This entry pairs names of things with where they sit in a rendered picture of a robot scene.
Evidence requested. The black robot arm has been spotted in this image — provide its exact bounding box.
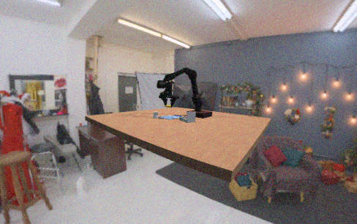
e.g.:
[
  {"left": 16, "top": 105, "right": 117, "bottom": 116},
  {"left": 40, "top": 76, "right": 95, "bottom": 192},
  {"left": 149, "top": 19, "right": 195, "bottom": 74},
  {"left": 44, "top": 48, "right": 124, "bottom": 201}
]
[{"left": 157, "top": 68, "right": 203, "bottom": 112}]

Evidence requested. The light blue square mat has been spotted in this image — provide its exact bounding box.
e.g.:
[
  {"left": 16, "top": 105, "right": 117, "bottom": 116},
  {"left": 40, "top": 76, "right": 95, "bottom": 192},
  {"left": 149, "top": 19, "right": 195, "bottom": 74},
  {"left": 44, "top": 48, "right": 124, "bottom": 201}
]
[{"left": 159, "top": 115, "right": 179, "bottom": 120}]

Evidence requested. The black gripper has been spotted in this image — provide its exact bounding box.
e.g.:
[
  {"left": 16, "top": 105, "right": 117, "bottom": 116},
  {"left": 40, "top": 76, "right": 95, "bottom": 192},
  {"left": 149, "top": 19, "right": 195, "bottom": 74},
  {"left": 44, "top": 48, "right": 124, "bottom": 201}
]
[{"left": 159, "top": 89, "right": 179, "bottom": 107}]

